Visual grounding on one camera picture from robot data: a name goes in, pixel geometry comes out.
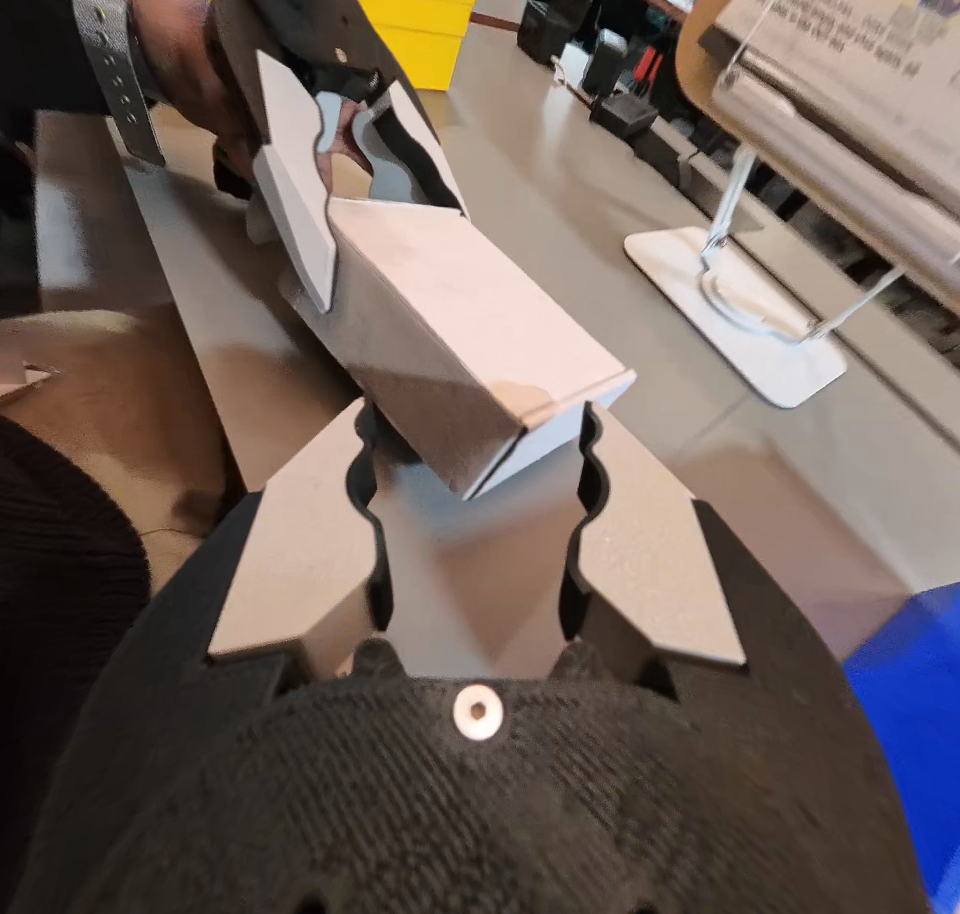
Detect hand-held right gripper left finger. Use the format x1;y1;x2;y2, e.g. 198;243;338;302
206;398;396;665

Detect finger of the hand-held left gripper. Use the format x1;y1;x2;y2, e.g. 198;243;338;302
251;50;340;315
351;80;471;221

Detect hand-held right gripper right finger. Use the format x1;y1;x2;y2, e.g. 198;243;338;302
557;402;749;667

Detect yellow plastic bin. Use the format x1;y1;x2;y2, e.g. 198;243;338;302
146;0;489;93

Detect white cardboard mailer box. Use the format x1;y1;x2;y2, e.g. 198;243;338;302
279;197;637;502

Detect blue plastic bin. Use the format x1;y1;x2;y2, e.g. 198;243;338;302
843;584;960;914

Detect grey desk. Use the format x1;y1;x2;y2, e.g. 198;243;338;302
120;0;960;675

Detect person's left hand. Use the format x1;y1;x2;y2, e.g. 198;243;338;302
129;0;256;183

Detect black battery charger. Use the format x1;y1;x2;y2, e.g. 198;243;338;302
517;0;573;67

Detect black cube charger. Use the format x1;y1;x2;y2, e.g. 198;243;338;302
581;29;630;97

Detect black power adapter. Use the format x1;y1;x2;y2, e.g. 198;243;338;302
588;92;661;142

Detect person's tan trousers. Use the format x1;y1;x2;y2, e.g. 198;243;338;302
0;306;252;600

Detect white document stand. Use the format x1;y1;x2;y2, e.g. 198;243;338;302
624;145;909;410

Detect instruction sheet on board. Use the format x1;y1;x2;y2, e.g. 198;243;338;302
675;0;960;296

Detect grey wrist strap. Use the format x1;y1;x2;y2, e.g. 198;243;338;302
71;0;168;168

